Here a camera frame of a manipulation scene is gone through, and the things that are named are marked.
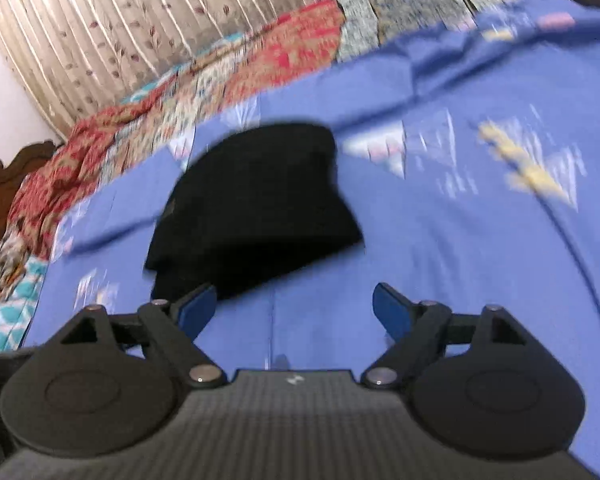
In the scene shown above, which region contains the black pant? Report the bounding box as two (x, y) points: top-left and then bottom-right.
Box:
(145, 122), (363, 301)

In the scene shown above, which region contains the blue patterned bed sheet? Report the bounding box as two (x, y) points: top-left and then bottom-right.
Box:
(29, 0), (600, 479)

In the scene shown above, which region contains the beige leaf print curtain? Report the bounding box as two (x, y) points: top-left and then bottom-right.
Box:
(0, 0), (317, 136)

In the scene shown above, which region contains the red floral patchwork quilt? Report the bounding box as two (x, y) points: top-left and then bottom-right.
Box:
(0, 0), (509, 352)

